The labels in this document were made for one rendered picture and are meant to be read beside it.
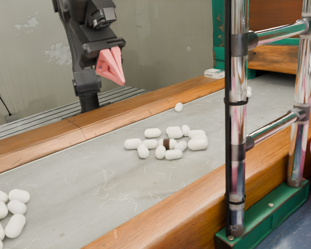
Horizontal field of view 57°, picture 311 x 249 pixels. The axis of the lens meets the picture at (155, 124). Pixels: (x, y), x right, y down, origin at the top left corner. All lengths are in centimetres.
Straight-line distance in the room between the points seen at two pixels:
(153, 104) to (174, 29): 160
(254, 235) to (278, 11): 67
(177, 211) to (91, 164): 24
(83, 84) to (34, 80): 170
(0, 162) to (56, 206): 19
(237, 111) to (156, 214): 16
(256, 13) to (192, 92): 32
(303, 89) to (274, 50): 46
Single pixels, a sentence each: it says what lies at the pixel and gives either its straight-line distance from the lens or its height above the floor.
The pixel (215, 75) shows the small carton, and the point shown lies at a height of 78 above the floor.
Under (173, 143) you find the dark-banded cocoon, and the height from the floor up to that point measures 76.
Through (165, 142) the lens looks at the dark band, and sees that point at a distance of 55.
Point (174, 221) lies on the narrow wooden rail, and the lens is 36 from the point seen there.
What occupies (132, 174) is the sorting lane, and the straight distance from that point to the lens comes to 50.
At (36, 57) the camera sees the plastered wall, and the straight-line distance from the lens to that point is 262.
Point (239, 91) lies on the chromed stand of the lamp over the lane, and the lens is 31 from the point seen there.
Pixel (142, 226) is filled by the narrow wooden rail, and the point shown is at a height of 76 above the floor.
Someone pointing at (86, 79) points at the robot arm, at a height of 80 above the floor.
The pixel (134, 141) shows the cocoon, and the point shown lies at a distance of 57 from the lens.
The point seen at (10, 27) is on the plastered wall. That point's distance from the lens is 255.
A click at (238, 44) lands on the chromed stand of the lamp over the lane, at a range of 30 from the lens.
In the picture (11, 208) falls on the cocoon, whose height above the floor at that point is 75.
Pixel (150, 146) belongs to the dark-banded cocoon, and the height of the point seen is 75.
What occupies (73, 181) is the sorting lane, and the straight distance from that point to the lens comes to 52.
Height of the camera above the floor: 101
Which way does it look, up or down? 23 degrees down
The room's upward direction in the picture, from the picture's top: 6 degrees counter-clockwise
